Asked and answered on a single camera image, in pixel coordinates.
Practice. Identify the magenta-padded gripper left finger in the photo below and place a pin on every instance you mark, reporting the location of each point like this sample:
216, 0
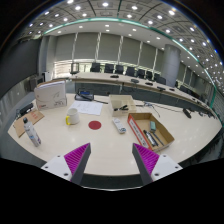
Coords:
60, 165

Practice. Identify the large white printed cardboard box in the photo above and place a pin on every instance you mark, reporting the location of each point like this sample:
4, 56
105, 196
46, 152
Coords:
50, 95

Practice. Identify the brown paper envelope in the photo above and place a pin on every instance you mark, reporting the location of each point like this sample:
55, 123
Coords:
28, 121

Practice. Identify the white remote control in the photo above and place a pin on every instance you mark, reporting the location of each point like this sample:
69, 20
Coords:
119, 125

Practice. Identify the small open beige box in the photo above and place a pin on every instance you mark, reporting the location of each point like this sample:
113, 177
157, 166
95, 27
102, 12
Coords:
121, 100

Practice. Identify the long black tool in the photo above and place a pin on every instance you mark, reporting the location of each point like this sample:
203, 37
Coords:
150, 138

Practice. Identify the black desktop console device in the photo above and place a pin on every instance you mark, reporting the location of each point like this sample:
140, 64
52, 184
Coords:
84, 96

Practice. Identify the black pen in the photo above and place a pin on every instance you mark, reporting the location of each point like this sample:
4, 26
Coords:
121, 108

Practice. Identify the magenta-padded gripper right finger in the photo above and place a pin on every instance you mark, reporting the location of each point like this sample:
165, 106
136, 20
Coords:
163, 165

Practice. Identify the group of ceiling lights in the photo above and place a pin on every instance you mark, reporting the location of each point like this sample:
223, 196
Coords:
105, 4

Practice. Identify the grey box television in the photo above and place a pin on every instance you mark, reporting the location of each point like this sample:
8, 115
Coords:
35, 83

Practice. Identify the long curved conference desk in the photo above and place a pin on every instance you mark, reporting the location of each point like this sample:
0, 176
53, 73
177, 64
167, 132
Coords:
106, 87

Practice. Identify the flat round red coaster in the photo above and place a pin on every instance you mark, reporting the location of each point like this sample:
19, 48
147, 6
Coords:
94, 125

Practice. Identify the clear black-capped water bottle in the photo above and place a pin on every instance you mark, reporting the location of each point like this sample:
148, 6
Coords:
32, 134

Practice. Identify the open red-sided cardboard box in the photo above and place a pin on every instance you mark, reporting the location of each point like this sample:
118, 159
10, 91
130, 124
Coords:
138, 131

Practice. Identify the white printed paper sheet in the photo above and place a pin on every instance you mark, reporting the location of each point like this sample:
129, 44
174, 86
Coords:
87, 108

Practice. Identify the row of black office chairs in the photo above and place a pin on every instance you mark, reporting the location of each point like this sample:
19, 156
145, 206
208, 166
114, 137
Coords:
119, 69

